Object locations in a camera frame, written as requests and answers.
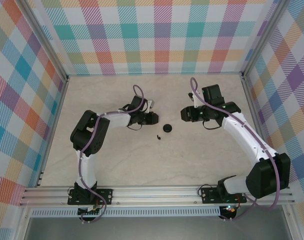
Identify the black earbud charging case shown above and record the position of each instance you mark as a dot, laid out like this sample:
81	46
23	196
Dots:
167	128

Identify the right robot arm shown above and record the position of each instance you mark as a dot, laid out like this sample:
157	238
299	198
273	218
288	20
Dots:
244	142

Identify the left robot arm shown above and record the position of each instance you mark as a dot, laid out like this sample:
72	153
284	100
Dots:
79	135

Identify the grey metal panel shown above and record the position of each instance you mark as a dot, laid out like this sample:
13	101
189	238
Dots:
154	228

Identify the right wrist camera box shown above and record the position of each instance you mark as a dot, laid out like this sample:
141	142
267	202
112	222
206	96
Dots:
196	101

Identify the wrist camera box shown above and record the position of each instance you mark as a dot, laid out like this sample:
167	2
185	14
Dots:
196	101
151	103

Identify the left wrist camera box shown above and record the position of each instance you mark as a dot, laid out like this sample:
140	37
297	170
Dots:
151	103

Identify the aluminium right side rail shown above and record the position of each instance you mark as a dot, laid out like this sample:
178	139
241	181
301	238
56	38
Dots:
252	105

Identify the aluminium right frame post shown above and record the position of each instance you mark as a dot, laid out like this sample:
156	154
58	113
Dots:
264	37

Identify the aluminium frame post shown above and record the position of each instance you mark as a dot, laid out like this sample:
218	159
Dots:
45	37
264	37

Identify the aluminium mounting rail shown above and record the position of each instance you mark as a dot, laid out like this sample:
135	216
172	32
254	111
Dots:
154	195

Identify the aluminium left side rail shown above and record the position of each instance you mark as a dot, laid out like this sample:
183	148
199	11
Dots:
60	105

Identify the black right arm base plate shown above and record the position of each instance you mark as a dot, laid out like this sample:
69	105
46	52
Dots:
209	195

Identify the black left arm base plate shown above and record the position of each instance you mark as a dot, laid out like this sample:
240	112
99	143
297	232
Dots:
105	195

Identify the aluminium left frame post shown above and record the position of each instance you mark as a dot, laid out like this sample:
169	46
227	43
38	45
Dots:
45	37

